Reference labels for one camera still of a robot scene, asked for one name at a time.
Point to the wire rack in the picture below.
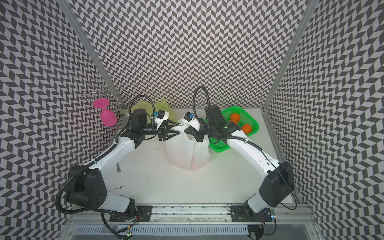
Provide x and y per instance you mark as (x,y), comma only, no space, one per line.
(99,90)

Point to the orange right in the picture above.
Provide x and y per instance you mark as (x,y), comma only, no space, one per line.
(247,129)

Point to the pink plastic cup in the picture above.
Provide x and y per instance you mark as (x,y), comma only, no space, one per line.
(108,118)

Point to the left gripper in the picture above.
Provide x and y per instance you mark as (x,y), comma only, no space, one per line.
(163,133)

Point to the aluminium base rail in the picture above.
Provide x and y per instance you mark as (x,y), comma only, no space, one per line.
(175,221)

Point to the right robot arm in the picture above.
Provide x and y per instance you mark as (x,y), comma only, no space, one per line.
(278,178)

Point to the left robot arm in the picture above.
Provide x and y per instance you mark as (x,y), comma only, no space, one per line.
(85,189)

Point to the orange far back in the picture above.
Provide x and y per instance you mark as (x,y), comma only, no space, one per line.
(235,117)

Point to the orange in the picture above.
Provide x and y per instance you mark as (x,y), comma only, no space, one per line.
(247,129)
(235,117)

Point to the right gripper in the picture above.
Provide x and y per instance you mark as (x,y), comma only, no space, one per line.
(200,137)

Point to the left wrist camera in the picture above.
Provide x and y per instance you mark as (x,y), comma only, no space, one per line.
(159,117)

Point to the aluminium corner post right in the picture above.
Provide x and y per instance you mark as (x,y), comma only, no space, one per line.
(310,10)

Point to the white plastic bag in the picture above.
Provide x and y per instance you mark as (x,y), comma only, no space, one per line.
(184,152)

